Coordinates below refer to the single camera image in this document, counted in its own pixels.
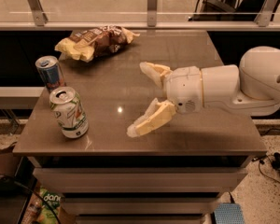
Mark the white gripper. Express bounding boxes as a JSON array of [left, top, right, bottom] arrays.
[[127, 62, 203, 137]]

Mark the white green 7up can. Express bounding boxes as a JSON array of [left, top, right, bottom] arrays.
[[49, 87, 89, 138]]

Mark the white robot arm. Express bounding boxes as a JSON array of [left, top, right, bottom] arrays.
[[127, 46, 280, 137]]

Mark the brown yellow chip bag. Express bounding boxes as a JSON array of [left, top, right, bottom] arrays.
[[55, 25, 139, 63]]

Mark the blue silver energy drink can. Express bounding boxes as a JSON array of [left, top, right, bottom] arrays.
[[35, 56, 66, 92]]

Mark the green snack bag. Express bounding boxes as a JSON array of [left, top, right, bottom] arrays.
[[36, 187, 61, 224]]

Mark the grey drawer cabinet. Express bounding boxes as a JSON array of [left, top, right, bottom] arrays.
[[15, 31, 266, 224]]

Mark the blue perforated box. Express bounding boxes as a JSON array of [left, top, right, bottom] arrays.
[[214, 203, 245, 224]]

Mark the plastic bottle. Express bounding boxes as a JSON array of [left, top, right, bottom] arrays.
[[21, 199, 42, 224]]

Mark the metal railing post middle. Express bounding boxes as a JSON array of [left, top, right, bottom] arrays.
[[147, 0, 158, 27]]

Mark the metal railing post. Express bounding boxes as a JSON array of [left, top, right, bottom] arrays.
[[147, 0, 158, 27], [254, 0, 279, 27], [27, 0, 48, 26]]

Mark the metal railing post right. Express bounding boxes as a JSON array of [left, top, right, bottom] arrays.
[[254, 0, 279, 27]]

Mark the metal railing post left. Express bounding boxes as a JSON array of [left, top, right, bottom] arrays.
[[27, 0, 48, 26]]

